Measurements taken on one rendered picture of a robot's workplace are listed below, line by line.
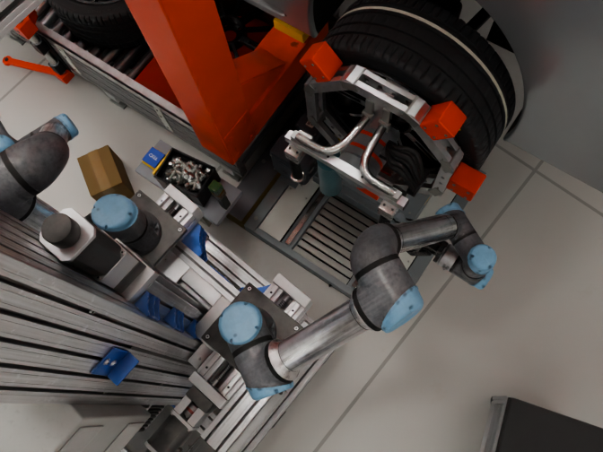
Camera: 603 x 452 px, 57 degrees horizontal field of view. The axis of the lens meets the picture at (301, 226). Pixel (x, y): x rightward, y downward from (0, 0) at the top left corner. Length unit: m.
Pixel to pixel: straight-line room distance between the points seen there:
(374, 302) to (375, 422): 1.27
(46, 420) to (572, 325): 2.10
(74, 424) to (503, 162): 2.19
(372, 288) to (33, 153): 0.80
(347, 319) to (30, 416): 0.75
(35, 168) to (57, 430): 0.58
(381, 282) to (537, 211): 1.62
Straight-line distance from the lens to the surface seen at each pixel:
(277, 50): 2.24
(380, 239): 1.31
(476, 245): 1.60
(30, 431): 1.44
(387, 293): 1.27
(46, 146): 1.35
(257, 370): 1.46
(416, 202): 2.44
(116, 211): 1.66
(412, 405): 2.51
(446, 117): 1.55
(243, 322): 1.48
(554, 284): 2.72
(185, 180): 2.18
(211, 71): 1.74
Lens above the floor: 2.49
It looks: 71 degrees down
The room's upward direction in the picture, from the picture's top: 12 degrees counter-clockwise
